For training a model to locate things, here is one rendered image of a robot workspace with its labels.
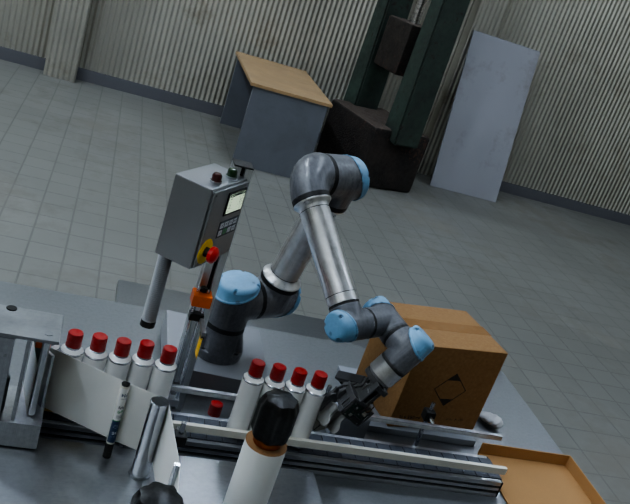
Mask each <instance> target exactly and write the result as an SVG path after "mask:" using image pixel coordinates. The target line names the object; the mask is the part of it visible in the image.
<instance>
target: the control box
mask: <svg viewBox="0 0 630 504"><path fill-rule="evenodd" d="M227 171H228V169H226V168H224V167H222V166H220V165H217V164H215V163H214V164H210V165H206V166H202V167H198V168H195V169H191V170H187V171H183V172H180V173H176V175H175V178H174V182H173V186H172V190H171V194H170V197H169V201H168V205H167V209H166V212H165V216H164V220H163V224H162V227H161V231H160V235H159V239H158V243H157V246H156V250H155V252H156V253H157V254H159V255H161V256H163V257H165V258H167V259H170V260H172V261H174V262H176V263H178V264H180V265H182V266H184V267H186V268H188V269H192V268H195V267H198V266H200V265H202V264H204V263H206V262H207V261H206V257H204V256H203V251H204V249H205V248H206V247H209V248H211V247H213V246H215V247H217V248H218V249H219V256H220V255H222V254H224V253H226V252H228V251H229V248H230V245H231V241H232V238H233V235H234V231H235V230H234V231H232V232H230V233H228V234H225V235H223V236H221V237H219V238H216V235H217V231H218V228H219V225H220V222H223V221H225V220H228V219H230V218H232V217H235V216H237V215H240V212H241V210H239V211H237V212H234V213H231V214H229V215H226V216H224V217H223V213H224V210H225V206H226V203H227V199H228V196H229V193H231V192H233V191H236V190H239V189H242V188H245V187H247V188H248V185H249V182H248V181H247V179H246V178H244V177H243V176H237V179H236V180H232V179H229V178H227V177H225V175H226V173H227ZM214 172H220V173H221V174H222V180H221V181H222V184H221V185H217V184H213V183H211V182H210V178H211V177H212V174H213V173H214ZM215 238H216V239H215Z"/></svg>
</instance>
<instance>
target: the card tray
mask: <svg viewBox="0 0 630 504"><path fill-rule="evenodd" d="M478 455H482V456H486V457H488V458H489V459H490V460H491V462H492V463H493V465H498V466H505V467H506V468H507V472H506V474H505V475H501V474H499V475H500V477H501V478H502V482H503V485H502V487H501V489H500V493H501V494H502V496H503V498H504V499H505V501H506V503H507V504H606V503H605V501H604V500H603V498H602V497H601V496H600V494H599V493H598V492H597V490H596V489H595V488H594V486H593V485H592V484H591V482H590V481H589V480H588V478H587V477H586V476H585V474H584V473H583V472H582V470H581V469H580V468H579V466H578V465H577V464H576V462H575V461H574V460H573V458H572V457H571V456H570V455H564V454H557V453H550V452H544V451H537V450H530V449H523V448H517V447H510V446H503V445H497V444H490V443H482V445H481V447H480V449H479V451H478Z"/></svg>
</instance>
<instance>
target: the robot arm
mask: <svg viewBox="0 0 630 504"><path fill-rule="evenodd" d="M369 183H370V178H369V172H368V169H367V167H366V165H365V163H364V162H363V161H362V160H361V159H359V158H358V157H355V156H350V155H347V154H343V155H339V154H328V153H321V152H314V153H310V154H307V155H305V156H303V157H302V158H301V159H299V160H298V162H297V163H296V164H295V166H294V167H293V170H292V172H291V176H290V182H289V190H290V197H291V202H292V205H293V208H294V211H296V212H298V213H299V214H300V215H299V217H298V219H297V221H296V222H295V224H294V226H293V228H292V229H291V231H290V233H289V235H288V237H287V238H286V240H285V242H284V244H283V245H282V247H281V249H280V251H279V253H278V254H277V256H276V258H275V260H274V261H273V263H271V264H267V265H265V266H264V268H263V270H262V271H261V273H260V275H259V276H258V277H256V276H254V275H253V274H251V273H249V272H246V271H245V272H242V271H241V270H230V271H227V272H224V273H223V274H222V277H221V280H220V283H219V287H218V290H217V293H216V297H215V300H214V303H213V307H212V310H211V313H210V316H209V320H208V323H207V326H206V336H205V337H204V339H203V340H202V343H201V346H200V350H199V353H198V357H200V358H201V359H203V360H205V361H207V362H210V363H213V364H217V365H232V364H235V363H237V362H238V361H239V360H240V358H241V356H242V353H243V332H244V330H245V327H246V324H247V322H248V320H254V319H264V318H279V317H283V316H286V315H289V314H291V313H293V312H294V311H295V310H296V308H297V307H298V305H299V303H300V300H301V296H300V294H301V288H300V286H301V283H300V280H299V278H300V276H301V274H302V273H303V271H304V269H305V268H306V266H307V264H308V263H309V261H310V259H311V257H312V256H313V259H314V263H315V266H316V269H317V272H318V276H319V279H320V282H321V285H322V289H323V292H324V295H325V298H326V302H327V305H328V308H329V312H330V313H329V314H328V315H327V316H326V318H325V321H324V322H325V326H324V329H325V332H326V335H327V336H328V338H329V339H331V340H332V341H334V342H340V343H342V342H353V341H356V340H363V339H370V338H377V337H378V338H379V339H380V340H381V341H382V343H383V344H384V345H385V347H387V349H386V350H385V351H384V352H383V353H382V354H381V355H379V356H378V357H377V358H376V359H375V360H374V361H373V362H371V363H370V366H368V367H367V368H366V369H365V372H366V374H367V377H366V376H363V375H358V374H354V373H350V372H345V371H341V370H339V371H338V372H337V374H336V376H335V379H336V380H338V381H339V382H340V384H341V385H340V386H338V387H337V386H336V387H335V388H334V389H333V390H331V391H329V392H328V393H327V394H326V395H325V397H324V399H323V402H322V405H321V407H320V410H319V413H318V415H317V418H316V421H315V423H314V426H313V430H314V431H319V430H323V429H326V428H328V430H329V431H330V432H331V433H332V434H336V433H337V432H338V431H339V430H340V424H341V422H342V421H343V420H345V419H348V420H350V421H351V422H352V423H353V424H354V425H356V426H357V427H359V426H360V425H362V424H363V423H364V422H365V421H366V420H367V419H369V418H370V417H371V416H372V415H373V414H374V412H373V410H372V409H373V408H374V406H373V408H371V405H370V404H373V402H374V401H375V400H376V399H377V398H379V397H380V396H383V397H385V396H387V395H388V393H387V391H386V390H387V389H389V388H391V387H392V386H393V385H394V384H395V383H397V382H398V381H399V380H400V379H401V378H402V377H404V376H405V375H406V374H407V373H408V372H409V371H411V370H412V369H413V368H414V367H415V366H416V365H418V364H419V363H420V362H422V361H423V360H424V358H425V357H427V356H428V355H429V354H430V353H431V352H432V351H433V350H434V343H433V341H432V340H431V339H430V337H429V336H428V335H427V334H426V333H425V331H424V330H423V329H422V328H420V327H419V326H417V325H415V326H413V327H411V328H410V327H409V326H408V325H407V323H406V322H405V321H404V320H403V318H402V317H401V316H400V315H399V313H398V312H397V311H396V309H395V307H394V306H393V305H392V304H391V303H390V302H389V301H388V300H387V299H386V298H385V297H383V296H376V297H375V298H372V299H370V300H369V301H367V302H366V303H365V304H364V306H363V307H362V308H361V305H360V302H359V298H358V295H357V292H356V289H355V286H354V282H353V279H352V276H351V273H350V270H349V267H348V263H347V260H346V257H345V254H344V251H343V247H342V244H341V241H340V238H339V235H338V232H337V228H336V225H335V222H334V219H335V217H336V215H339V214H343V213H345V211H346V210H347V208H348V207H349V205H350V203H351V201H357V200H359V199H361V198H363V197H364V196H365V195H366V193H367V191H368V188H369ZM336 402H338V407H337V404H336ZM373 405H374V404H373ZM366 417H367V418H366ZM365 418H366V419H365ZM364 419H365V420H364Z"/></svg>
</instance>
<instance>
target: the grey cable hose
mask: <svg viewBox="0 0 630 504"><path fill-rule="evenodd" d="M171 263H172V260H170V259H167V258H165V257H163V256H161V255H159V254H158V258H157V262H156V266H155V269H154V273H153V277H152V280H151V284H150V288H149V291H148V295H147V299H146V303H145V307H144V311H143V314H142V317H141V320H140V323H139V324H140V326H142V327H143V328H146V329H153V328H154V327H155V324H156V318H157V315H158V310H159V307H160V303H161V300H162V296H163V292H164V289H165V285H166V281H167V278H168V274H169V270H170V267H171Z"/></svg>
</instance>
